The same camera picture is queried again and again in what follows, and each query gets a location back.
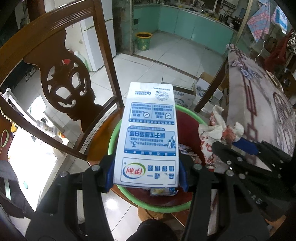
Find small white blue milk carton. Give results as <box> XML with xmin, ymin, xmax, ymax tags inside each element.
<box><xmin>113</xmin><ymin>82</ymin><xmax>179</xmax><ymax>188</ymax></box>

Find yellow green bucket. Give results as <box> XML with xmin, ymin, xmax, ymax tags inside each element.
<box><xmin>136</xmin><ymin>32</ymin><xmax>153</xmax><ymax>51</ymax></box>

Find white refrigerator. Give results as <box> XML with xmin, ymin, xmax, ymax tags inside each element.
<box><xmin>80</xmin><ymin>0</ymin><xmax>116</xmax><ymax>72</ymax></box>

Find plaid hanging cloth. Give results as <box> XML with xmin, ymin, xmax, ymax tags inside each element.
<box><xmin>247</xmin><ymin>0</ymin><xmax>270</xmax><ymax>42</ymax></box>

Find red hanging garment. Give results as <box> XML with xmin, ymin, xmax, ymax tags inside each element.
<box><xmin>264</xmin><ymin>29</ymin><xmax>294</xmax><ymax>72</ymax></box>

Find carved wooden chair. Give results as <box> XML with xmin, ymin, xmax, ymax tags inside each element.
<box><xmin>1</xmin><ymin>1</ymin><xmax>124</xmax><ymax>160</ymax></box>

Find teal kitchen cabinets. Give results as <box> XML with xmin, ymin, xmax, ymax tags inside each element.
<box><xmin>133</xmin><ymin>4</ymin><xmax>237</xmax><ymax>55</ymax></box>

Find green rimmed red basin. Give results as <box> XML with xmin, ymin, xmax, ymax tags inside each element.
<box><xmin>115</xmin><ymin>102</ymin><xmax>204</xmax><ymax>213</ymax></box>

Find red white paper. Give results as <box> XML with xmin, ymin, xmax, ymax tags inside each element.
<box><xmin>198</xmin><ymin>105</ymin><xmax>244</xmax><ymax>172</ymax></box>

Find cardboard box on floor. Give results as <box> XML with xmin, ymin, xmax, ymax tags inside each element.
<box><xmin>161</xmin><ymin>77</ymin><xmax>196</xmax><ymax>108</ymax></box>

